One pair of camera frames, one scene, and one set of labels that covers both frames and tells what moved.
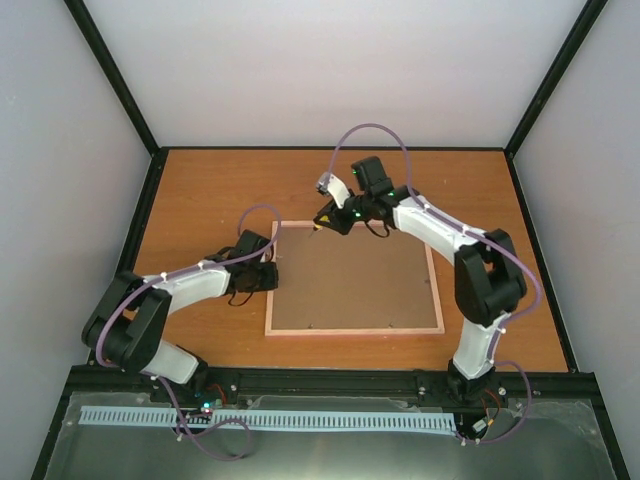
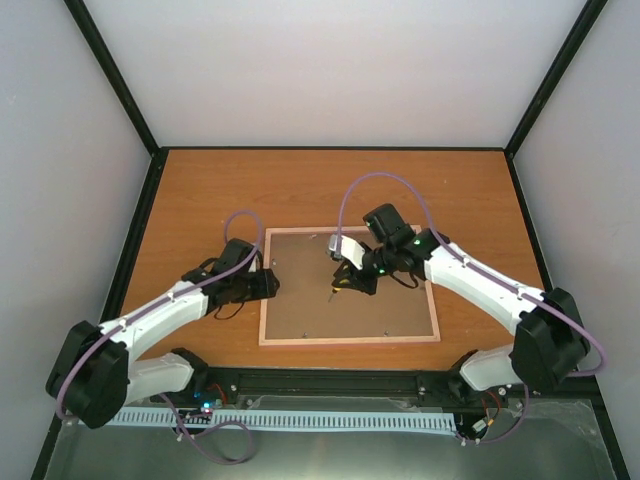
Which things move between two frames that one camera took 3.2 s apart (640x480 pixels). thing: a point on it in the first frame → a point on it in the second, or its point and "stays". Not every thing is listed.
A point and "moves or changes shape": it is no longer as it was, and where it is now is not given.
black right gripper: x=338 y=225 → x=347 y=272
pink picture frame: x=354 y=283 moves or changes shape
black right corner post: x=563 y=59 stays
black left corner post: x=105 y=59 stays
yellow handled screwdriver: x=318 y=227 → x=334 y=290
